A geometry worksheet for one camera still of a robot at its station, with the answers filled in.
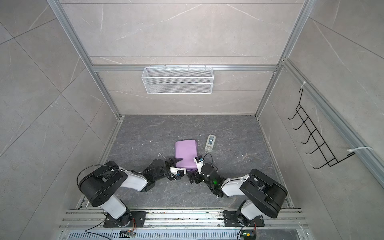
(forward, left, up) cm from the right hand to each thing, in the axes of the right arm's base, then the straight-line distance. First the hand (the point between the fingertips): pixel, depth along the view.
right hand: (193, 167), depth 88 cm
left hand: (+4, +7, +3) cm, 9 cm away
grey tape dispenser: (+17, -12, +1) cm, 21 cm away
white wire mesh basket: (+52, +9, +27) cm, 59 cm away
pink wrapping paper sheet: (+11, +4, +3) cm, 12 cm away
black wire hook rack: (-5, -57, +29) cm, 64 cm away
